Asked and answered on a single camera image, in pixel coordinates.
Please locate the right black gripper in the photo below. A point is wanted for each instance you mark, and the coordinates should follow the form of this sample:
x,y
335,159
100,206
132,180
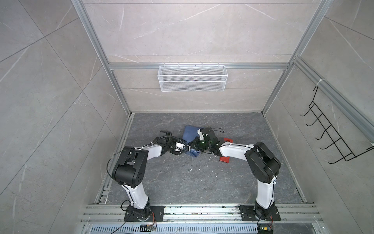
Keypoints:
x,y
196,142

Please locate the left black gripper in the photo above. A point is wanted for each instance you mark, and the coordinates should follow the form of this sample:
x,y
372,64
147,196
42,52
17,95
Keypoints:
x,y
175,153

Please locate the red tape dispenser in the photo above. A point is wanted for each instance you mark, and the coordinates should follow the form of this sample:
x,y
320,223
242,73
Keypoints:
x,y
226,159

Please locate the light blue wrapping paper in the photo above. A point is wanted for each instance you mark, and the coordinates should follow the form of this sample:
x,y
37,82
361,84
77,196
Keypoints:
x,y
190,133

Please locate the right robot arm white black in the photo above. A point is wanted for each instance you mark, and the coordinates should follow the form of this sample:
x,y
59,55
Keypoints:
x,y
262,162

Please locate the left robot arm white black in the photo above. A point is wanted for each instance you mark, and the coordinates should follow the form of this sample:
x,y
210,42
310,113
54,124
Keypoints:
x,y
130,167

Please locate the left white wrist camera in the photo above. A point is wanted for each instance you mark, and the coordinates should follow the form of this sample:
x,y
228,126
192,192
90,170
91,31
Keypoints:
x,y
178,146

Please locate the white wire mesh basket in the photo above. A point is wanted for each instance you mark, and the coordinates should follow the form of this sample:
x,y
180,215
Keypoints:
x,y
192,78

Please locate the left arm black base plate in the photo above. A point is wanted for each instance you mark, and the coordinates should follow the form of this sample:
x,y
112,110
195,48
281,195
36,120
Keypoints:
x,y
148,214

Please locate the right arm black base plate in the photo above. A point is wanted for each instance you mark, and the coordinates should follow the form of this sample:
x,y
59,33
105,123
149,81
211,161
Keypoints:
x,y
254,213

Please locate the aluminium mounting rail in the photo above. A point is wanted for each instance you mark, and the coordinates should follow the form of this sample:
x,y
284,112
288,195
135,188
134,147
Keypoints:
x,y
202,219

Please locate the black wire hook rack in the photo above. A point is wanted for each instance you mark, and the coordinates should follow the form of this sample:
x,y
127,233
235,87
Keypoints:
x,y
330,131

